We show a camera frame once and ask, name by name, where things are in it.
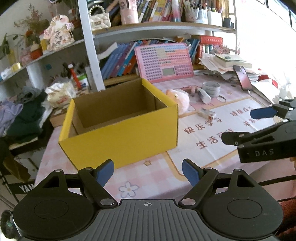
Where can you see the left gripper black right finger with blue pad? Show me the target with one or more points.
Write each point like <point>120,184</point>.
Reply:
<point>212,188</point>

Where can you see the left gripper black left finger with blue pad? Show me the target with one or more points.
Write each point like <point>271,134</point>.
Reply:
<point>83,189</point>

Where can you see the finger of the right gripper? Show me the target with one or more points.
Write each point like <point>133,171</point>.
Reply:
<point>238,138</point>
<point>279,110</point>

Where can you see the small clear red case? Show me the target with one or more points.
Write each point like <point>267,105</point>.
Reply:
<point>207,114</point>

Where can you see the grey tape roll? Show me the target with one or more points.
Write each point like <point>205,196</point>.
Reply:
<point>212,88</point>

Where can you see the red smartphone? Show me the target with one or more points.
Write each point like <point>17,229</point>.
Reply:
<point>243,78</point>

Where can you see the pink printed desk mat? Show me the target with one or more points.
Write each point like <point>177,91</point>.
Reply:
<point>160,176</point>

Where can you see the pink plush toy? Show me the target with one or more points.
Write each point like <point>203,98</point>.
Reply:
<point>181,98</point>

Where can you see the stack of papers books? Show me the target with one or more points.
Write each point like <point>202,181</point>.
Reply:
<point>222,63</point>

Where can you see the yellow cardboard box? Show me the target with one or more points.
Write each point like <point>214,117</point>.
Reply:
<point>126,123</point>

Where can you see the checkered board box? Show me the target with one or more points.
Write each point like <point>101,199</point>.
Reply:
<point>57,116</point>

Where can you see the crumpled white plastic bag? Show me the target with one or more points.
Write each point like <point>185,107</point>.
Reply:
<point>60,94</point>

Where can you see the red book box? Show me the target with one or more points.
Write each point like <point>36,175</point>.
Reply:
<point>210,40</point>

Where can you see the pile of clothes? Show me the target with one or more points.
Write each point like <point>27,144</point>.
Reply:
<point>22,120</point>

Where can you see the pink keyboard learning toy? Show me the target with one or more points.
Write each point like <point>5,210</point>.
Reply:
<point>164,62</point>

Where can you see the red white pen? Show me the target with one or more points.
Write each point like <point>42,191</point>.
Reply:
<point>74,75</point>

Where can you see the row of blue books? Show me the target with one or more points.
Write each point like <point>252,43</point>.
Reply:
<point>122,60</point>

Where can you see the white wooden shelf unit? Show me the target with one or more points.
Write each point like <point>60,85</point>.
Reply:
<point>38,72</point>

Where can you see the floral ceramic figurine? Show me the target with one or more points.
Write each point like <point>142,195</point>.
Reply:
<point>59,33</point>

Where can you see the white quilted handbag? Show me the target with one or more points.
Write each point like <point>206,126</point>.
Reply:
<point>99,18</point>

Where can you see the pink cylindrical case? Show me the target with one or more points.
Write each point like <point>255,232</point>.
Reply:
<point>128,12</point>

